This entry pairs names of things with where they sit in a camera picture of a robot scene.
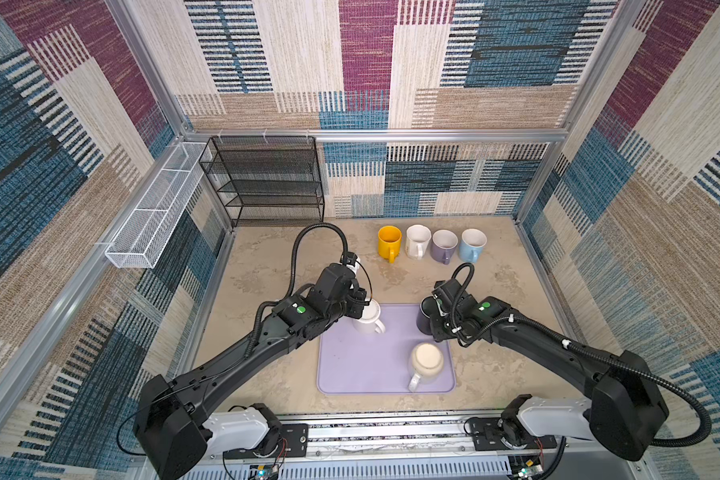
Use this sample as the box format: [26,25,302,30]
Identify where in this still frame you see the white upside-down mug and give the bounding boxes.
[352,300,386,334]

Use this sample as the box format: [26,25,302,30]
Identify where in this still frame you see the black mesh wire shelf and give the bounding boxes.
[199,136,325,226]

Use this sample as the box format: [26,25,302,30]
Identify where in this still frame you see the light blue ceramic mug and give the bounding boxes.
[458,228,487,263]

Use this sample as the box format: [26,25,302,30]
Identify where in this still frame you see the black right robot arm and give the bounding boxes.
[429,276,712,461]

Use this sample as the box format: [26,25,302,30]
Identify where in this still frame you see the cream upside-down mug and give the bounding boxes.
[408,342,445,392]

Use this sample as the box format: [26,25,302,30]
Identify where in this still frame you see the lavender silicone mat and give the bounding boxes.
[317,304,431,395]

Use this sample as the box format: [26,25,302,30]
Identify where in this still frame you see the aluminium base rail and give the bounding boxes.
[183,410,660,479]

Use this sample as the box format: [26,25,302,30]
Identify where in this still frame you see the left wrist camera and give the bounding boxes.
[343,252,360,273]

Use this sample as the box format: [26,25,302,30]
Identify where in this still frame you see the lavender ceramic mug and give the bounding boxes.
[430,229,459,265]

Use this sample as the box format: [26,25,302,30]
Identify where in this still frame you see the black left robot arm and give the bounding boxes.
[133,223,367,479]

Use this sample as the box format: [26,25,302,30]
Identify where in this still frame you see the black ceramic mug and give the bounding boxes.
[416,296,438,335]

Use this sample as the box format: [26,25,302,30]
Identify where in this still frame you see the white wire wall basket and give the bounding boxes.
[105,142,205,269]

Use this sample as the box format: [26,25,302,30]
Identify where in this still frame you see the white faceted ceramic mug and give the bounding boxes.
[405,224,432,260]

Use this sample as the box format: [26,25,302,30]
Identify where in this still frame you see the yellow ceramic mug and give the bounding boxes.
[377,225,402,264]

